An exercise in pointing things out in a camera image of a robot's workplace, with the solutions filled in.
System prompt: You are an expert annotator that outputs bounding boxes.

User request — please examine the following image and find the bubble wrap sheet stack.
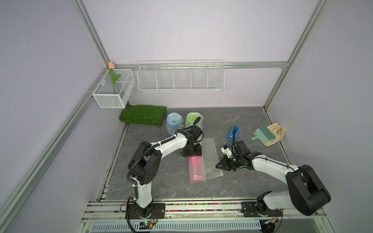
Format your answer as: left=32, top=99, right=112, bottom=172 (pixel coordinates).
left=201, top=138, right=223, bottom=180

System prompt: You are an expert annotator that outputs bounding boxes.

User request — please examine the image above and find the blue tape dispenser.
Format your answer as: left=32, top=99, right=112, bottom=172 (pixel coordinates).
left=227, top=126, right=241, bottom=142

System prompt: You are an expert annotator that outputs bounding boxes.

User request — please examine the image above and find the pink plastic wine glass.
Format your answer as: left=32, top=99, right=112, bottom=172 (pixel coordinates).
left=188, top=156, right=207, bottom=183

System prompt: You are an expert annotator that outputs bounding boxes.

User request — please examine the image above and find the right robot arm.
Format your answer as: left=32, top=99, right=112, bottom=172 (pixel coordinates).
left=216, top=126, right=331, bottom=216

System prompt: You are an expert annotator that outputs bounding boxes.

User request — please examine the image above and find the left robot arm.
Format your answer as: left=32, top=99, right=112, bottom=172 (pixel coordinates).
left=126, top=116, right=203, bottom=210

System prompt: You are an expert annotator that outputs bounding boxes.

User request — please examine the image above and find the green dustpan brush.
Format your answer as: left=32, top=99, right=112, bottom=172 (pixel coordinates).
left=248, top=126, right=276, bottom=142

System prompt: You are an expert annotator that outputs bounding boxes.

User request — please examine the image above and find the green artificial grass mat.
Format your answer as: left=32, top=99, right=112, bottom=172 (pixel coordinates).
left=119, top=105, right=167, bottom=126

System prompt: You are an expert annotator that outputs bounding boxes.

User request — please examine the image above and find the white mesh basket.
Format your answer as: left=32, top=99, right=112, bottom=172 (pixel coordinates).
left=92, top=69, right=136, bottom=109

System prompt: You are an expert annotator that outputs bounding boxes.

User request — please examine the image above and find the artificial pink tulip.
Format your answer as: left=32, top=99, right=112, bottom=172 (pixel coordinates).
left=108, top=61, right=121, bottom=94

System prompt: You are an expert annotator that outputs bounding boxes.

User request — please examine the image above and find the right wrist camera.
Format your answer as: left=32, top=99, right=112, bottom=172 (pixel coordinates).
left=220, top=145, right=232, bottom=158

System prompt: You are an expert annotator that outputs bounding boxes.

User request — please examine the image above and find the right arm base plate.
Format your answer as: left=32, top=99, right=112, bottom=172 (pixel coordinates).
left=241, top=201, right=283, bottom=217

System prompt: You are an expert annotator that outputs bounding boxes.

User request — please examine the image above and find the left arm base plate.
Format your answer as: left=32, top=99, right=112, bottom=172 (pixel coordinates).
left=126, top=203, right=166, bottom=219

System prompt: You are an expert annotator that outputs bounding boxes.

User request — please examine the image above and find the white wire shelf rack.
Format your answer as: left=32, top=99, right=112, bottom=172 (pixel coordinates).
left=137, top=60, right=225, bottom=92

